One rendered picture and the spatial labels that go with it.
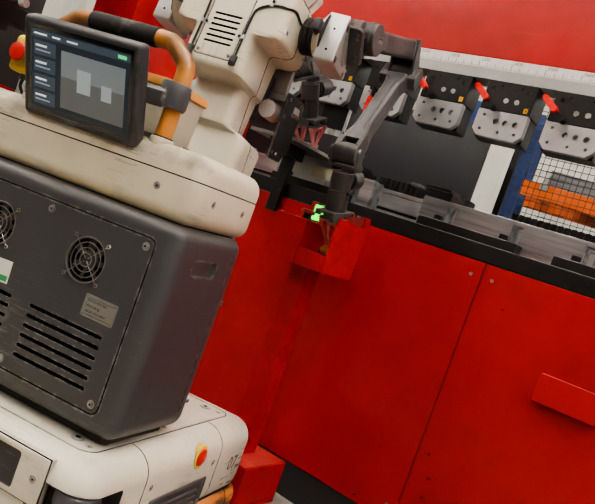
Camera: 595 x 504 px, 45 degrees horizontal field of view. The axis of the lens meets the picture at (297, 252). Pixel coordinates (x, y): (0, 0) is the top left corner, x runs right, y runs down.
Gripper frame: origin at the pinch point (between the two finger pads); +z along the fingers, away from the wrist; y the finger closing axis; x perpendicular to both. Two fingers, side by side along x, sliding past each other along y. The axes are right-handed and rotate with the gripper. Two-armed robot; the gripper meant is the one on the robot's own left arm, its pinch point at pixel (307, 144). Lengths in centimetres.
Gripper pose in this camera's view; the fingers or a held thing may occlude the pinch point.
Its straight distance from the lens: 231.3
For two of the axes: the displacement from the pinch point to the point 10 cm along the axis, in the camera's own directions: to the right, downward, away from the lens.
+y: -7.6, -2.9, 5.8
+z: -0.5, 9.2, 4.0
